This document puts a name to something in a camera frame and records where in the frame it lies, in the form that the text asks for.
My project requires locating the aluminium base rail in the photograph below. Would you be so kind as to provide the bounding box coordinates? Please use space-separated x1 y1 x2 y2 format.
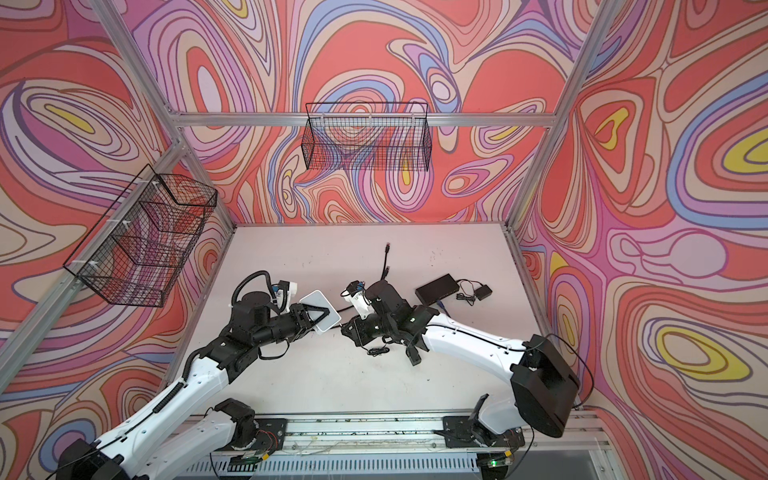
179 410 626 479

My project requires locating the black power adapter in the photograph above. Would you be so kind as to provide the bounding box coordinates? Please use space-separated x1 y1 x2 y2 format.
456 279 493 306
366 344 422 366

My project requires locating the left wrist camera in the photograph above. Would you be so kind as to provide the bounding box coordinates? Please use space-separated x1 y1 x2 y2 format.
271 280 298 314

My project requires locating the left wire mesh basket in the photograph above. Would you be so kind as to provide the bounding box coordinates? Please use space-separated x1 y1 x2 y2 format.
63 165 218 308

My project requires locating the black network switch box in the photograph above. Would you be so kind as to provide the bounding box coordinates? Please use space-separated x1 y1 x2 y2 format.
415 274 460 306

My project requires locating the back wire mesh basket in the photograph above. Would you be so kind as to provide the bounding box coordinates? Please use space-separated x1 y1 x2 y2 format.
301 101 432 172

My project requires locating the small white network switch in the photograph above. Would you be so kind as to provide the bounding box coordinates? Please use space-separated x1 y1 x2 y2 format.
299 290 342 335

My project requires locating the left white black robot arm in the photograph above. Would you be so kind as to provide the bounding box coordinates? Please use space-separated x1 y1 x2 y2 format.
51 270 339 479

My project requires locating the wire mesh basket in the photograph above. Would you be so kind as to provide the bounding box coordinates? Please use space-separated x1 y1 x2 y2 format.
63 165 218 308
301 101 432 172

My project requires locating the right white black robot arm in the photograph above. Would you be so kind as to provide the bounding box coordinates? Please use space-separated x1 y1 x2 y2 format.
340 280 580 447

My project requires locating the black ethernet cable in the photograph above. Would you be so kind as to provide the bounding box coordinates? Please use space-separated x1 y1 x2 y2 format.
335 242 392 316

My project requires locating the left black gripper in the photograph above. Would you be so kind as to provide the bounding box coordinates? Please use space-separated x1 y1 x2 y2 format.
249 304 329 351

